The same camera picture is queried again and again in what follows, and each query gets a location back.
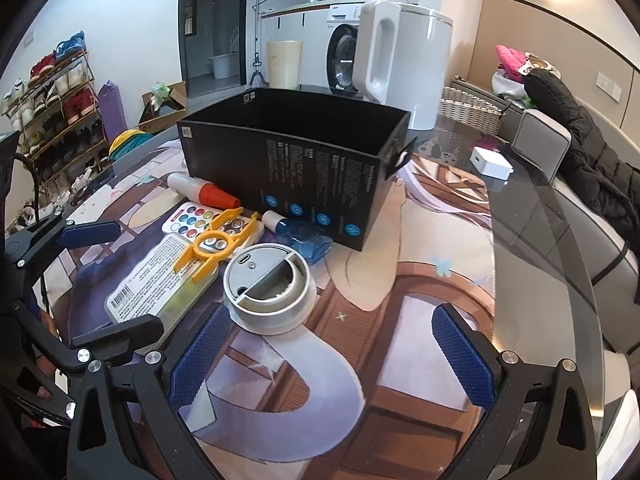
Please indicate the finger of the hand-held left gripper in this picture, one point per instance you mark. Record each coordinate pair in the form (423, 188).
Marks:
(120, 332)
(90, 234)

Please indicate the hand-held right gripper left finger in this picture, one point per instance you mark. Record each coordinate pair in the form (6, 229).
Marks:
(195, 360)

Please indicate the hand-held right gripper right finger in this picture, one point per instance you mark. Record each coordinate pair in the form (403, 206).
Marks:
(462, 360)

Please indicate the clear plastic case with label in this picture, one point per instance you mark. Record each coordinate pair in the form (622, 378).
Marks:
(150, 280)

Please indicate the white remote with coloured buttons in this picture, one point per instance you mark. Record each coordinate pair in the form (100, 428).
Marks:
(187, 220)

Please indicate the white glue bottle red cap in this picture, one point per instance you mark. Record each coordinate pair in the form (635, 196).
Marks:
(182, 182)

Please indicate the black cardboard box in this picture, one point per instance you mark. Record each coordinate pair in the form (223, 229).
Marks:
(300, 170)

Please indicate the round grey white device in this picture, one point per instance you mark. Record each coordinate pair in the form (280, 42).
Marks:
(260, 310)

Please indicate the yellow plastic opener tool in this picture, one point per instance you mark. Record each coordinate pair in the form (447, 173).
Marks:
(197, 265)

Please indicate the metal shoe rack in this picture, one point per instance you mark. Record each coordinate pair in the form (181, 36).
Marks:
(97, 125)

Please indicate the purple bag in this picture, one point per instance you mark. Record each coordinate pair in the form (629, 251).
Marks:
(112, 110)

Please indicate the brown cardboard box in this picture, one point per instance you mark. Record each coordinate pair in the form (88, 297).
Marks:
(160, 120)

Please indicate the green plastic bag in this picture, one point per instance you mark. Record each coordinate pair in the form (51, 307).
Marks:
(161, 92)

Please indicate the blue plastic packet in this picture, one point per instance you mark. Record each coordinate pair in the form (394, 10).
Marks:
(310, 247)

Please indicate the small white bottle blue cap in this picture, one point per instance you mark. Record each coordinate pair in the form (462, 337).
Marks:
(272, 218)

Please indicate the white charger plug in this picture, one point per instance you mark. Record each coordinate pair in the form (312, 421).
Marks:
(490, 162)

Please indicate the white bucket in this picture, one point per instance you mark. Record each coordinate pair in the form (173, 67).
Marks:
(222, 66)

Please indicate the black puffer jacket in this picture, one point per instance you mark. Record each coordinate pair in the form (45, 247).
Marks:
(590, 160)

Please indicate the grey sofa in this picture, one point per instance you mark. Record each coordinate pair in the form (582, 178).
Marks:
(545, 135)

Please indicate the white wicker basket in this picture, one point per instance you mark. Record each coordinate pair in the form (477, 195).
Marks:
(470, 105)

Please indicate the beige trash bin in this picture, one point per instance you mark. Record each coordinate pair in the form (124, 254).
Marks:
(284, 65)

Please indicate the mop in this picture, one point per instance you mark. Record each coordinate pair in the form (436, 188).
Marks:
(257, 35)

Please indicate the white electric kettle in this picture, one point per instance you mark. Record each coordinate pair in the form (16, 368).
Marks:
(420, 60)

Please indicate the white kitchen counter cabinet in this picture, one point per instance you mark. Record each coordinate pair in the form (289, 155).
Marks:
(310, 25)

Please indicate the white washing machine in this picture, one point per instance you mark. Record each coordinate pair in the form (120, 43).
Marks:
(340, 60)

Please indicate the patterned cushion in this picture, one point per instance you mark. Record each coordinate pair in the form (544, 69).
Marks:
(542, 64)

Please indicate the white light switch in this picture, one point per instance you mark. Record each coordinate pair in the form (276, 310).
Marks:
(29, 37)

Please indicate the dark wall frame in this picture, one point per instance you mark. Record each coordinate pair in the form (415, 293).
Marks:
(190, 5)

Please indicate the wall socket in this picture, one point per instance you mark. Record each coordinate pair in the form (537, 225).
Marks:
(609, 86)

